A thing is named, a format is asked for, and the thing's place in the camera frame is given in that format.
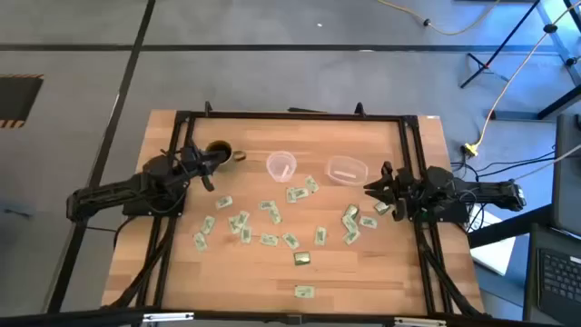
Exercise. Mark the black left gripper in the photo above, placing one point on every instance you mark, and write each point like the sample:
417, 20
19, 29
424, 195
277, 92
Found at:
195, 163

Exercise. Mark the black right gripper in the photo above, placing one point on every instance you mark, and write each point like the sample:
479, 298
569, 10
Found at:
406, 191

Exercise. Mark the green white paper sachet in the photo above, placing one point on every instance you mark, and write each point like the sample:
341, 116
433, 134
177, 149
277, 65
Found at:
312, 184
223, 202
302, 193
233, 225
368, 222
382, 208
269, 240
320, 236
275, 215
349, 223
304, 291
351, 237
351, 210
199, 241
246, 234
290, 195
291, 240
267, 205
243, 218
208, 224

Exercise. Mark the round clear plastic cup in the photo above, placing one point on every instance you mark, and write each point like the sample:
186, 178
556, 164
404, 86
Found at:
274, 170

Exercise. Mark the dark green foil sachet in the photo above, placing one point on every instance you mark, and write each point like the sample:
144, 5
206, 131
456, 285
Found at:
302, 258

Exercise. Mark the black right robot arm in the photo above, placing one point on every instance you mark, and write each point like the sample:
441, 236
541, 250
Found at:
485, 193

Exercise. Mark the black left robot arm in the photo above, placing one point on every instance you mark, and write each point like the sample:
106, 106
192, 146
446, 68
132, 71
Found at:
104, 193

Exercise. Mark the olive and teal ceramic mug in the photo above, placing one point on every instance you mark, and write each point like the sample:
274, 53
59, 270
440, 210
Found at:
217, 146

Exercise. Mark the rectangular clear plastic container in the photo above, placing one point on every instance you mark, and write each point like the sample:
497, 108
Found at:
338, 165

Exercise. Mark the yellow power plug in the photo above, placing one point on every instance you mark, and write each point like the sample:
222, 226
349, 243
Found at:
471, 150

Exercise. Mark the white paper sheet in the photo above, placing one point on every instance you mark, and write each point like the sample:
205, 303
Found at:
495, 254

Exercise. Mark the dark desk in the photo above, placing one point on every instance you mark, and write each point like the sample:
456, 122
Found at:
532, 272

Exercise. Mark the grey monitor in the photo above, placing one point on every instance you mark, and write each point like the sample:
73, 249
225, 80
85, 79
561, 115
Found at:
567, 181

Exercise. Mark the black metal stand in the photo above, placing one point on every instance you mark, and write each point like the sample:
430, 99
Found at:
498, 45

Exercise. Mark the black laptop keyboard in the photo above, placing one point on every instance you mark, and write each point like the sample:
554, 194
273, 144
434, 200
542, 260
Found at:
560, 281

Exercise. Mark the hazard striped floor hatch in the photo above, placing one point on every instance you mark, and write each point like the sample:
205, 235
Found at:
18, 100

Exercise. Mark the black crossbeam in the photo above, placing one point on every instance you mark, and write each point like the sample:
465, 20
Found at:
68, 321

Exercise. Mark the silver metal bracket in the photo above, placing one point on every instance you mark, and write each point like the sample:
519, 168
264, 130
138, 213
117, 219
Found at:
420, 322
168, 317

